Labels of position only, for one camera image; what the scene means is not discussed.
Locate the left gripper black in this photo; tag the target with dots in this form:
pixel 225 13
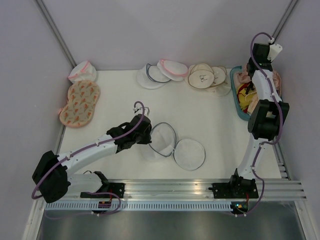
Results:
pixel 147 140

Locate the dusty pink bra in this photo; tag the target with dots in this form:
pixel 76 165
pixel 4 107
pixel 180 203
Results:
pixel 240 78

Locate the blue-trimmed white mesh laundry bag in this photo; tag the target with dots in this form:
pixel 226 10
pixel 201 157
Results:
pixel 187 153

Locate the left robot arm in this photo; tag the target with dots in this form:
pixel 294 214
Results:
pixel 56 174

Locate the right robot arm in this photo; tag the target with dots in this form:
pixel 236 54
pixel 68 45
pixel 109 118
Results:
pixel 265 124

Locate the peach bra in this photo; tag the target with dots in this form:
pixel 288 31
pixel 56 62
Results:
pixel 253 104

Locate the beige laundry bag back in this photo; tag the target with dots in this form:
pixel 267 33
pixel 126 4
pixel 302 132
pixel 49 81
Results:
pixel 221 85

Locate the beige laundry bag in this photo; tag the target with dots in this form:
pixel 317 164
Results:
pixel 221 85
pixel 201 76

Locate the yellow bra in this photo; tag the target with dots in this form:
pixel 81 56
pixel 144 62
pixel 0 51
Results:
pixel 245 93

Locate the beige laundry bag front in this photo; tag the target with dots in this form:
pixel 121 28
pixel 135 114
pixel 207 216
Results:
pixel 201 76

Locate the blue-trimmed mesh bag centre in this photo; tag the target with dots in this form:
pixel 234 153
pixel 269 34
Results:
pixel 150 77

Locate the floral patterned laundry bag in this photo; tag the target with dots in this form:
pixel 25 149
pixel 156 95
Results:
pixel 82 98

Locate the pink-trimmed mesh bag centre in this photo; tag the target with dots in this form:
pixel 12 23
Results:
pixel 173 70

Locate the pink-trimmed mesh bag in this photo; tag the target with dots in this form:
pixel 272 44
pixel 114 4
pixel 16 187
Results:
pixel 83 71
pixel 173 70

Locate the pink-trimmed mesh bag left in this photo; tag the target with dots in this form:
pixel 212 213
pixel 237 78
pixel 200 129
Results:
pixel 83 71

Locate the teal plastic basket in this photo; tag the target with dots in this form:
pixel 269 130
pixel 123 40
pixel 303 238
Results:
pixel 235 100

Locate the right corner aluminium profile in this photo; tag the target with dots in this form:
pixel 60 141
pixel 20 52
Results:
pixel 285 18

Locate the corner aluminium profile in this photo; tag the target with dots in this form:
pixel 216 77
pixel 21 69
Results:
pixel 55 31
pixel 285 18

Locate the left corner aluminium profile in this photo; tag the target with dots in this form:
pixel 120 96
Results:
pixel 55 31

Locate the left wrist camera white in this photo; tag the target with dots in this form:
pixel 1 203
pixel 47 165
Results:
pixel 146 111

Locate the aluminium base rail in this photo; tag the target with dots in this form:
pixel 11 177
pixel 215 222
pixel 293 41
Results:
pixel 198 189

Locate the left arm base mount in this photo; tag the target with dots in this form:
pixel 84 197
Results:
pixel 109 191

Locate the white slotted cable duct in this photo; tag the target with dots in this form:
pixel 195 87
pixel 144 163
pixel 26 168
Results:
pixel 98 206

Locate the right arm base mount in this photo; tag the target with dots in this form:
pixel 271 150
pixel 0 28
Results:
pixel 223 190

